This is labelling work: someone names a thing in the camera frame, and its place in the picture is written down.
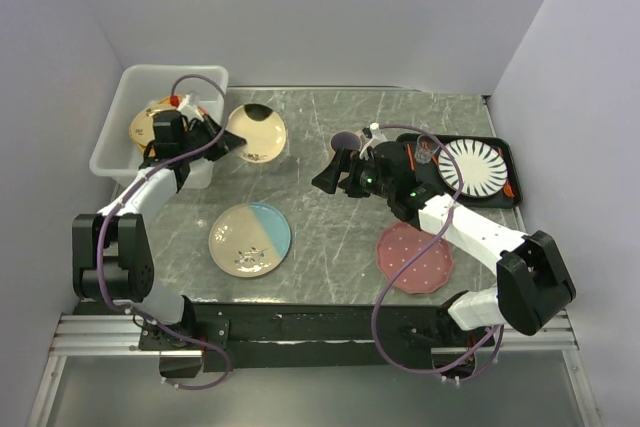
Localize small clear glass cup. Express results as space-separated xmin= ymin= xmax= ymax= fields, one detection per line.
xmin=414 ymin=134 xmax=440 ymax=165

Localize translucent white plastic bin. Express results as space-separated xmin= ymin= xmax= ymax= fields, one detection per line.
xmin=89 ymin=64 xmax=229 ymax=189

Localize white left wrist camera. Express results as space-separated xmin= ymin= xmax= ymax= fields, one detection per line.
xmin=169 ymin=91 xmax=206 ymax=120

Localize pink beige mug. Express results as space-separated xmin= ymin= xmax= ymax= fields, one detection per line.
xmin=330 ymin=131 xmax=361 ymax=151

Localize pink scalloped plate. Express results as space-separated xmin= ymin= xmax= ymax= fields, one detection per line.
xmin=376 ymin=222 xmax=454 ymax=294

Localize small beige black-stroke plate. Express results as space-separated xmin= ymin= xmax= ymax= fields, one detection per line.
xmin=227 ymin=103 xmax=287 ymax=164

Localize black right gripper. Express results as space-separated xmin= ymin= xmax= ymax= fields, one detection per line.
xmin=312 ymin=147 xmax=395 ymax=200

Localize beige flower plate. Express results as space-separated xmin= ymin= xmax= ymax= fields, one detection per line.
xmin=129 ymin=103 xmax=174 ymax=150

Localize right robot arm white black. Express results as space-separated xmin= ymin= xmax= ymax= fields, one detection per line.
xmin=312 ymin=141 xmax=576 ymax=345

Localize beige blue large plate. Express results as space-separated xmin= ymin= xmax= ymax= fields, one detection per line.
xmin=208 ymin=202 xmax=292 ymax=278

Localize orange utensil on tray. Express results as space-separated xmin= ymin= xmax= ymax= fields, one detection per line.
xmin=503 ymin=181 xmax=516 ymax=198

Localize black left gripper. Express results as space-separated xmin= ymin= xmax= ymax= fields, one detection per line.
xmin=179 ymin=113 xmax=245 ymax=162

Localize wooden bamboo tray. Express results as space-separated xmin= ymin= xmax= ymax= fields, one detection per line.
xmin=128 ymin=94 xmax=211 ymax=153

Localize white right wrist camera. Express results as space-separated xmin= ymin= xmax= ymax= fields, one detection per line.
xmin=359 ymin=122 xmax=388 ymax=159

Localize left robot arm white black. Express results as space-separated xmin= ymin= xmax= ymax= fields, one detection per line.
xmin=72 ymin=109 xmax=247 ymax=349

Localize white blue striped plate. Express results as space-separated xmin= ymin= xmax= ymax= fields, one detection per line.
xmin=437 ymin=138 xmax=508 ymax=198

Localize black serving tray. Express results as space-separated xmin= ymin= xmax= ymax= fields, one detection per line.
xmin=396 ymin=133 xmax=522 ymax=209

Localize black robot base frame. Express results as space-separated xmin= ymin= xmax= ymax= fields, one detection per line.
xmin=138 ymin=303 xmax=495 ymax=379

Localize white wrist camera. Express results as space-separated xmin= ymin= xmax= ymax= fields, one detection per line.
xmin=359 ymin=122 xmax=388 ymax=159
xmin=169 ymin=91 xmax=206 ymax=120

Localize orange chopsticks on tray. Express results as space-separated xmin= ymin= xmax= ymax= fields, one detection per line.
xmin=406 ymin=143 xmax=435 ymax=172

